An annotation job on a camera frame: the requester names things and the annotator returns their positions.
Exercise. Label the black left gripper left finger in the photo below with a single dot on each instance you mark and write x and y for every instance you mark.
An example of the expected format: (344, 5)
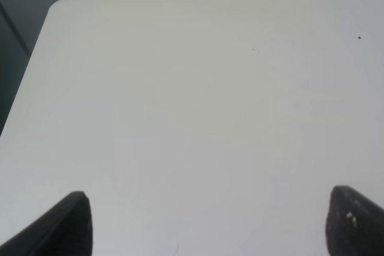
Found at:
(65, 229)

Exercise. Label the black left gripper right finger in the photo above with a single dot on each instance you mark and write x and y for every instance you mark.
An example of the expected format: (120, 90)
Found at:
(354, 224)

